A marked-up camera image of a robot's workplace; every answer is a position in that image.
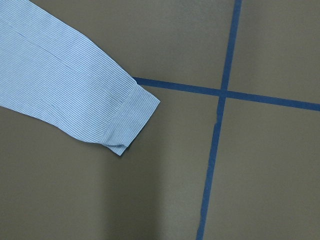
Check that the blue striped button shirt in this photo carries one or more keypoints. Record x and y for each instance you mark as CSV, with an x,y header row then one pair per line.
x,y
52,72

